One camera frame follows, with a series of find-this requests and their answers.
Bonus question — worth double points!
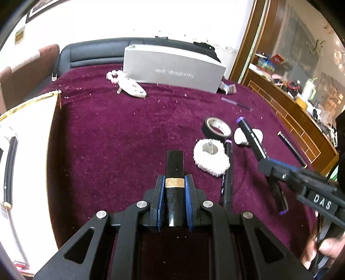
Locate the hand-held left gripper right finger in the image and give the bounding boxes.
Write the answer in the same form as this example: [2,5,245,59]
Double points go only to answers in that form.
[185,174,314,280]

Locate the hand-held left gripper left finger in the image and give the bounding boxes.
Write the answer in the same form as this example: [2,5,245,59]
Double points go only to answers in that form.
[34,175,165,280]

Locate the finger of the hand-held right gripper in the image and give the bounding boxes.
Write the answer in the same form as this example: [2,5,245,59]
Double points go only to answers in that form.
[272,159,338,189]
[258,158,300,195]

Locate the black marker cream tip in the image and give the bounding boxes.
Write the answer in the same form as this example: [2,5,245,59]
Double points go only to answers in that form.
[278,131,308,167]
[3,136,18,209]

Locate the black lipstick gold band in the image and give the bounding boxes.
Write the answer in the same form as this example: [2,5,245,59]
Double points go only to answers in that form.
[165,150,187,228]

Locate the black marker purple cap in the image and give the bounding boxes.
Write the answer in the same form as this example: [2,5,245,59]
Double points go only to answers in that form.
[236,116,289,216]

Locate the pink fluffy polishing pad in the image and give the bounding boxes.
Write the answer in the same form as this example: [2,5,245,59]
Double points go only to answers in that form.
[193,138,231,177]

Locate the black marker pink cap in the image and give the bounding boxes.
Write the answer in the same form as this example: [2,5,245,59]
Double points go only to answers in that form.
[220,139,234,213]

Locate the white pill bottle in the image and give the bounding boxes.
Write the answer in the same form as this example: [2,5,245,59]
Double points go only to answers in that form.
[234,128,264,146]

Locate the black tape roll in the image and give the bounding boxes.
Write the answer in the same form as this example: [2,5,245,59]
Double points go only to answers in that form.
[202,116,233,141]

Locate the white tray gold rim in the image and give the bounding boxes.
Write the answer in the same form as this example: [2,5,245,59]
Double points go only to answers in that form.
[0,91,62,270]

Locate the person's right hand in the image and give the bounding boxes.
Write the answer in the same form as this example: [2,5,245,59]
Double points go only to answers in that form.
[300,226,345,270]

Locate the wooden sideboard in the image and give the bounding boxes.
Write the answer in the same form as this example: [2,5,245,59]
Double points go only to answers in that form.
[246,65,339,165]

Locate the thin dark pen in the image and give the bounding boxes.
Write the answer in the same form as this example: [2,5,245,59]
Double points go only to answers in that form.
[221,97,252,111]

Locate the white green jug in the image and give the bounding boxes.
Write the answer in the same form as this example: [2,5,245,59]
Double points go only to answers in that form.
[301,79,316,101]

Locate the grey cardboard box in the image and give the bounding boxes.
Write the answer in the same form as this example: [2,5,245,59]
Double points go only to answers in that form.
[122,44,226,94]

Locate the black bag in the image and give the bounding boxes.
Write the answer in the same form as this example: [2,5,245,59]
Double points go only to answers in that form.
[193,42,219,61]

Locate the black leather sofa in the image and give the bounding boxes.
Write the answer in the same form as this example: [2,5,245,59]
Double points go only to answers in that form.
[51,38,221,81]

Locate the brown armchair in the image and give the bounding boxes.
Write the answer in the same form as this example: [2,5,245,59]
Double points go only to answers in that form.
[0,44,60,115]

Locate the pink white keychain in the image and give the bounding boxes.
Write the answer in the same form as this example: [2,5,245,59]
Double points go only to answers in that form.
[106,69,147,99]

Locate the gold wall plaque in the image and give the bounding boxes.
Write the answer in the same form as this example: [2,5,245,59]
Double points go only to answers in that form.
[14,27,26,45]

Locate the framed wall picture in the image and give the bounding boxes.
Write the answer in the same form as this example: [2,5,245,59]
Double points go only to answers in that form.
[25,0,62,25]

